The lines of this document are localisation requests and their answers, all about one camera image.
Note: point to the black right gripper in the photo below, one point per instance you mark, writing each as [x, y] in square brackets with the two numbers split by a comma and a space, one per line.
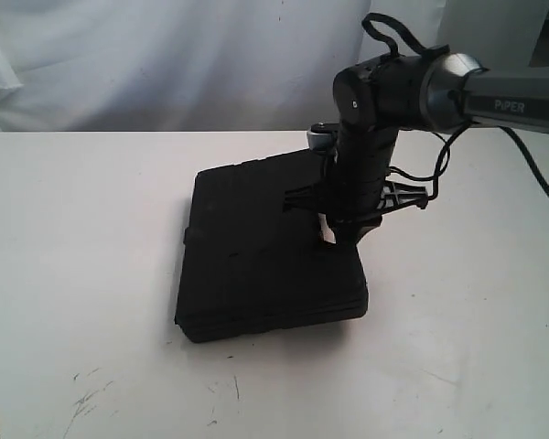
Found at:
[356, 209]

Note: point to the black plastic tool case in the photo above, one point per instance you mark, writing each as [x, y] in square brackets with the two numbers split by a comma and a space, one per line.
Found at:
[252, 265]

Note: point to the right silver black robot arm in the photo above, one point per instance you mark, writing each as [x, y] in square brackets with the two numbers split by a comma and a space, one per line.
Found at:
[439, 93]

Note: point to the white backdrop curtain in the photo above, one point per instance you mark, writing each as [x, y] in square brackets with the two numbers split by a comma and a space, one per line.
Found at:
[219, 65]

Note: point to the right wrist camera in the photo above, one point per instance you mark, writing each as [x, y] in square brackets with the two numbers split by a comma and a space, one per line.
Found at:
[322, 138]

